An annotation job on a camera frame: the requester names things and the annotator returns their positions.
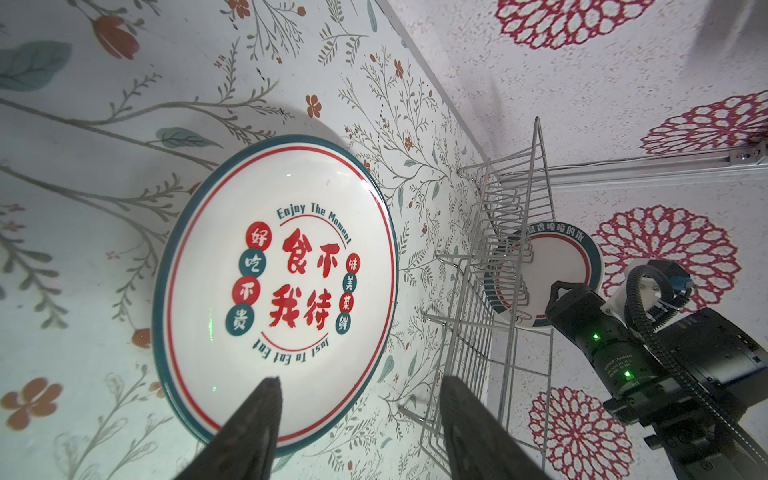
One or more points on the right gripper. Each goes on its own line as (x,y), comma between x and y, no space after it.
(618,358)

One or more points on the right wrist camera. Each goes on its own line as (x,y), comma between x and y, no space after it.
(661,301)

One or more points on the white round plate front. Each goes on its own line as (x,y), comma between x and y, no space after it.
(558,270)

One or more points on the white round bowl back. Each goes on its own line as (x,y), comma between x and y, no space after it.
(284,264)

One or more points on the wire dish rack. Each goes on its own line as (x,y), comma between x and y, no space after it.
(480,346)

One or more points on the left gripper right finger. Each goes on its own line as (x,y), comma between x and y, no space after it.
(477,446)

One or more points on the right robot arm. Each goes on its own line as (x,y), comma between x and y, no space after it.
(719,357)

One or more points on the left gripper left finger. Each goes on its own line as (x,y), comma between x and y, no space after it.
(245,447)

